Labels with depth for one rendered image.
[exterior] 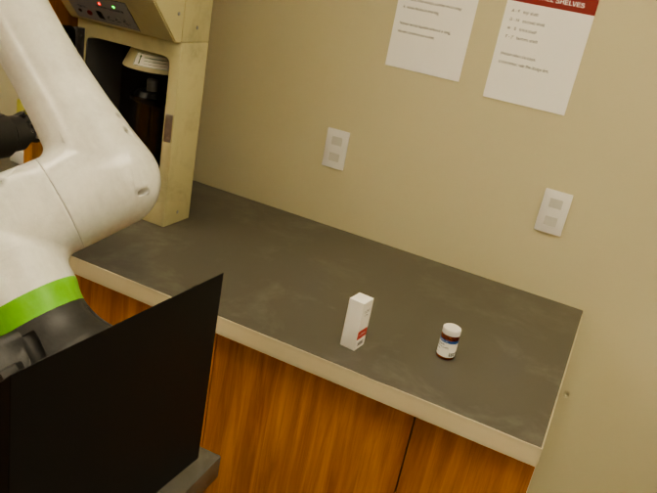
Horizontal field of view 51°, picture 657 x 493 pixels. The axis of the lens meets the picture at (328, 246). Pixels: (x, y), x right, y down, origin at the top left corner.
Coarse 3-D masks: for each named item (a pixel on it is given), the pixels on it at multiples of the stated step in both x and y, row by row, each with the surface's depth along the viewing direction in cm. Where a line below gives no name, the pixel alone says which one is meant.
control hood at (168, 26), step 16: (64, 0) 167; (128, 0) 155; (144, 0) 152; (160, 0) 152; (176, 0) 157; (144, 16) 157; (160, 16) 154; (176, 16) 159; (144, 32) 164; (160, 32) 160; (176, 32) 161
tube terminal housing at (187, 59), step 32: (192, 0) 162; (96, 32) 173; (128, 32) 169; (192, 32) 166; (192, 64) 170; (192, 96) 174; (192, 128) 178; (160, 160) 175; (192, 160) 183; (160, 192) 178; (160, 224) 181
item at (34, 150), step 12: (0, 72) 161; (0, 84) 162; (0, 96) 163; (12, 96) 165; (0, 108) 164; (12, 108) 166; (36, 144) 175; (12, 156) 171; (24, 156) 174; (36, 156) 177; (0, 168) 169
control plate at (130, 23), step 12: (72, 0) 165; (84, 0) 163; (96, 0) 160; (108, 0) 158; (84, 12) 167; (96, 12) 165; (108, 12) 163; (120, 12) 160; (120, 24) 165; (132, 24) 163
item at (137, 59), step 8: (136, 48) 174; (128, 56) 175; (136, 56) 173; (144, 56) 172; (152, 56) 172; (160, 56) 173; (128, 64) 174; (136, 64) 173; (144, 64) 172; (152, 64) 172; (160, 64) 173; (168, 64) 173; (152, 72) 172; (160, 72) 173; (168, 72) 174
